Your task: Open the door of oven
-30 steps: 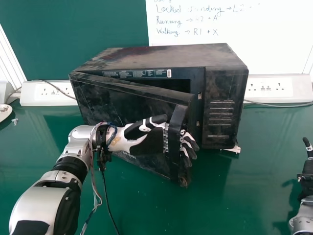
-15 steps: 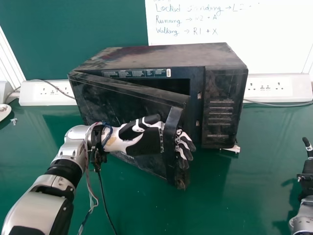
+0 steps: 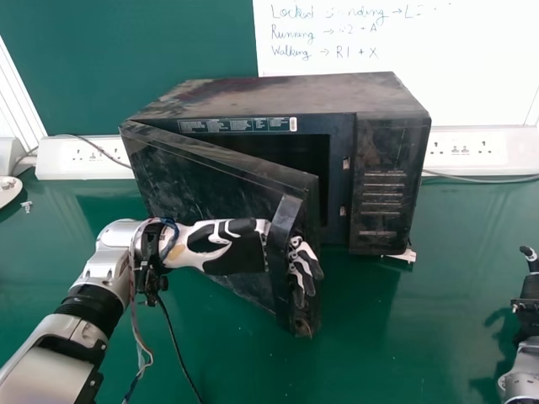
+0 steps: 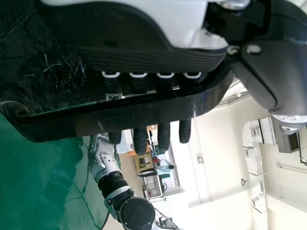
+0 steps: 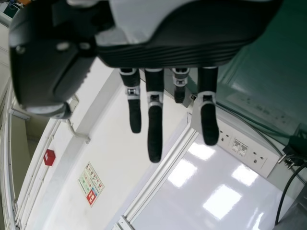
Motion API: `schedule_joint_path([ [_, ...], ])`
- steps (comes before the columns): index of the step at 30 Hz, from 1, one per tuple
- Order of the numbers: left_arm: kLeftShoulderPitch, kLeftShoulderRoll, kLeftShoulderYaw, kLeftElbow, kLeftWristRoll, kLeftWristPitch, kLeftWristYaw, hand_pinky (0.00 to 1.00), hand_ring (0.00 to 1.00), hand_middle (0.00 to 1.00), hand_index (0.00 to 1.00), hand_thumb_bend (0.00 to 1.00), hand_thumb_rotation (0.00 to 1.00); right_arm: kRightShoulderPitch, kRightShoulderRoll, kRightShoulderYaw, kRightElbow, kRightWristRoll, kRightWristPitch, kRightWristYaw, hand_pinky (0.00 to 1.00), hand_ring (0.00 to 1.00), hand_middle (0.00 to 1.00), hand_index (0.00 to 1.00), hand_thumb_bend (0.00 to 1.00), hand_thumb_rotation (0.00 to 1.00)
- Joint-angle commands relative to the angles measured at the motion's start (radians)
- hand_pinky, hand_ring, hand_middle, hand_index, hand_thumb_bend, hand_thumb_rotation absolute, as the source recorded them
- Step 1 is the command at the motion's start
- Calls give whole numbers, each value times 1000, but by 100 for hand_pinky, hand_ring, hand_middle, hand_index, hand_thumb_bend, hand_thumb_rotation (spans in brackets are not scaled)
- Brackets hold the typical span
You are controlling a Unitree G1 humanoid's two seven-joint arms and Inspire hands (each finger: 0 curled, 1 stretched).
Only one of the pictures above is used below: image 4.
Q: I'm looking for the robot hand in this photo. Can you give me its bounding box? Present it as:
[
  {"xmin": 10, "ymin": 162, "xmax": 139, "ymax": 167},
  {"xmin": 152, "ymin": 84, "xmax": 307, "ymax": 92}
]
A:
[{"xmin": 39, "ymin": 0, "xmax": 307, "ymax": 156}]

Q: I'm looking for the black oven with glass door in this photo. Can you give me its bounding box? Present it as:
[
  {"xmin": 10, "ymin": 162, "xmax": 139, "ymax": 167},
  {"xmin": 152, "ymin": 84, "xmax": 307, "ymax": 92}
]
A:
[{"xmin": 0, "ymin": 0, "xmax": 238, "ymax": 143}]

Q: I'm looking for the wooden stool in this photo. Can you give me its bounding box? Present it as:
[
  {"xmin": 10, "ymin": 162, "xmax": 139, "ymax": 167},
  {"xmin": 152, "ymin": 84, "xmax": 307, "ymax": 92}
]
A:
[{"xmin": 133, "ymin": 154, "xmax": 154, "ymax": 173}]

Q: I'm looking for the person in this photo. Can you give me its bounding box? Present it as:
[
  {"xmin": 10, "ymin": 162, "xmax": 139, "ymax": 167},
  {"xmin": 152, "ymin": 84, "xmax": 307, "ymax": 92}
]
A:
[{"xmin": 155, "ymin": 157, "xmax": 176, "ymax": 178}]

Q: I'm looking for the grey ventilation unit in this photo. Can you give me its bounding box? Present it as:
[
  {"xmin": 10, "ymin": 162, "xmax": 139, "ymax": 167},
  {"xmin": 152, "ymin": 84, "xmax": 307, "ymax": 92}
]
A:
[{"xmin": 273, "ymin": 119, "xmax": 303, "ymax": 154}]

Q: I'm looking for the silver air duct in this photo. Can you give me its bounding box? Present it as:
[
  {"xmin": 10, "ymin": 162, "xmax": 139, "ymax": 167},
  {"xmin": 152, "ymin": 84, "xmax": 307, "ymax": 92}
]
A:
[{"xmin": 242, "ymin": 116, "xmax": 280, "ymax": 216}]

